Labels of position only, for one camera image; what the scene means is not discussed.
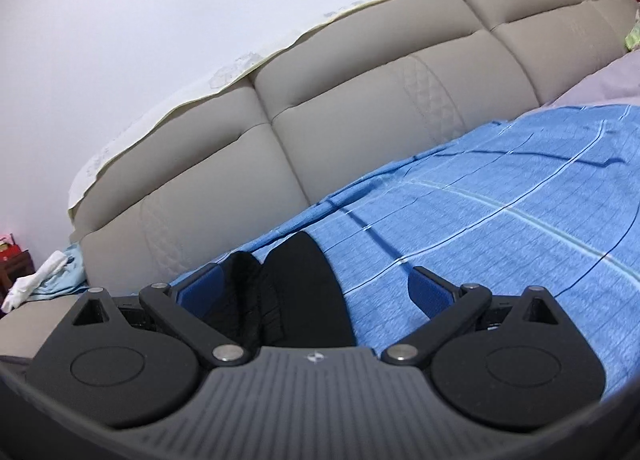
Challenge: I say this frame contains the dark wooden nightstand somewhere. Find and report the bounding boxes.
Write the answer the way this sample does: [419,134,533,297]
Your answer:
[0,249,36,298]

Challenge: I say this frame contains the white lace cover cloth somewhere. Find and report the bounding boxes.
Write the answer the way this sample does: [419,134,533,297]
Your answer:
[66,0,626,223]

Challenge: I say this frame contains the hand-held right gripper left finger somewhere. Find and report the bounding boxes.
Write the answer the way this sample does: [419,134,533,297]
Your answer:
[71,263,252,367]

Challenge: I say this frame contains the green patterned cloth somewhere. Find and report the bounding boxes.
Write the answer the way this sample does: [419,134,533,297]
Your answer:
[625,0,640,50]

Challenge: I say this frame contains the red box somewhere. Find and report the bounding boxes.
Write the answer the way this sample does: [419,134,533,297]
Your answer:
[0,235,26,261]

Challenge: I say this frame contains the lilac pillow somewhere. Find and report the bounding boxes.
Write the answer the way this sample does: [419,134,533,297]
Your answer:
[547,47,640,108]

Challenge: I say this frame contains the beige padded bed frame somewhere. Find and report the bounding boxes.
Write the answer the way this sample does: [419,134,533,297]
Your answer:
[0,0,640,366]

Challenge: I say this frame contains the black pants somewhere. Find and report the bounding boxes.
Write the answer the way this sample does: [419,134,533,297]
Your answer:
[215,231,357,348]

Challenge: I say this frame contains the blue checked blanket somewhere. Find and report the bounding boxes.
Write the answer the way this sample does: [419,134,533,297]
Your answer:
[167,104,640,401]

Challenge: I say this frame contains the light blue cloth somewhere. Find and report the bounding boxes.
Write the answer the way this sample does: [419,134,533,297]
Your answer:
[30,244,89,303]

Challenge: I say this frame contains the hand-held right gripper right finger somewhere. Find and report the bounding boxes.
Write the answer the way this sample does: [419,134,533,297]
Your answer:
[382,266,572,367]

